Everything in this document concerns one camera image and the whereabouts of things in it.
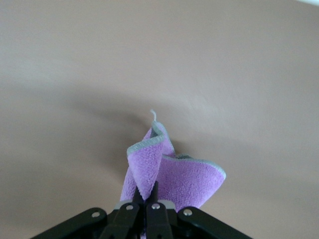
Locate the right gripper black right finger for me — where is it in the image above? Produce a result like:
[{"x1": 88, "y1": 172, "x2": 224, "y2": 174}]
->
[{"x1": 145, "y1": 181, "x2": 253, "y2": 239}]

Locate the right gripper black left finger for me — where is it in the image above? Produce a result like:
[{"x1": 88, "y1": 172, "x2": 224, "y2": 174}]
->
[{"x1": 32, "y1": 186, "x2": 146, "y2": 239}]

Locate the purple microfibre towel grey edge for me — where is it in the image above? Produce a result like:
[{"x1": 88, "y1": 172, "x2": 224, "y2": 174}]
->
[{"x1": 120, "y1": 109, "x2": 227, "y2": 214}]

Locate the brown table mat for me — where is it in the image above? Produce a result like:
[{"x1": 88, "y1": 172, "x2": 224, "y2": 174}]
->
[{"x1": 0, "y1": 0, "x2": 319, "y2": 239}]

